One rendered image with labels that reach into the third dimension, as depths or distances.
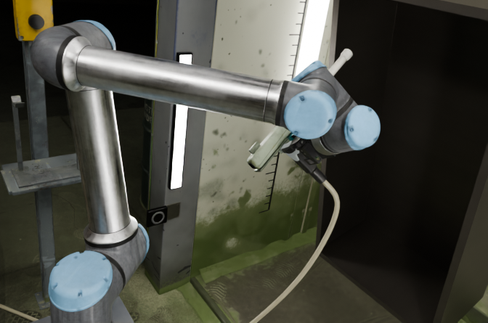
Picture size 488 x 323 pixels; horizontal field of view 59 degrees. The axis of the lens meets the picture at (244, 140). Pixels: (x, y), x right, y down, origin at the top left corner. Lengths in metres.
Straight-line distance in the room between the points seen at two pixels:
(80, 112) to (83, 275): 0.40
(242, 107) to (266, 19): 1.21
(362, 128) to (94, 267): 0.74
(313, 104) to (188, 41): 1.08
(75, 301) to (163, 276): 1.21
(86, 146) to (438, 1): 0.98
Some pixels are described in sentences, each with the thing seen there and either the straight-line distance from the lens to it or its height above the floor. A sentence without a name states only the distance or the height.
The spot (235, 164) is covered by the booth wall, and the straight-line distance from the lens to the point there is 2.19.
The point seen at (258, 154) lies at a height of 1.18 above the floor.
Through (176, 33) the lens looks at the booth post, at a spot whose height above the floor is 1.35.
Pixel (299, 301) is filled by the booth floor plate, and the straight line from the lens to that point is 2.45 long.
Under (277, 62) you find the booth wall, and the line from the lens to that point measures 2.11.
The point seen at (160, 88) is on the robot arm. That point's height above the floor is 1.43.
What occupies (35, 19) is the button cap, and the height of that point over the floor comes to 1.37.
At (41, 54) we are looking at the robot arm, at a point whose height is 1.45.
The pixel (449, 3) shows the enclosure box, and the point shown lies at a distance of 1.27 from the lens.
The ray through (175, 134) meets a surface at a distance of 1.89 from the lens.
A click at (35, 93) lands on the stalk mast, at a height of 1.08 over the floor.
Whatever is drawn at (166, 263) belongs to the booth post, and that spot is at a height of 0.20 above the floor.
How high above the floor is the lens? 1.70
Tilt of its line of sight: 24 degrees down
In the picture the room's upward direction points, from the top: 8 degrees clockwise
